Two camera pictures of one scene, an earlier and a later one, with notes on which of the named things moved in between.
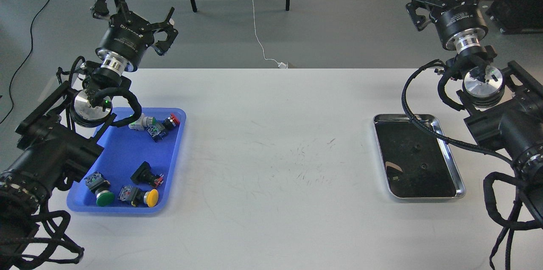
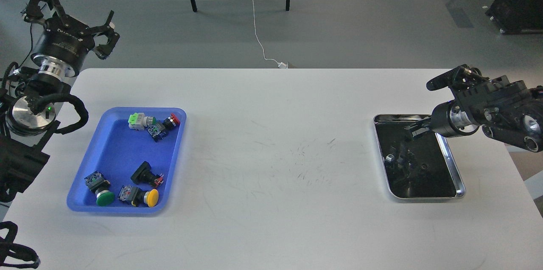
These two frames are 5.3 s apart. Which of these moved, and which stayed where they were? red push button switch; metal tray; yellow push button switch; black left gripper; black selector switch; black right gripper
Moved: black right gripper; black left gripper
Stayed: metal tray; yellow push button switch; red push button switch; black selector switch
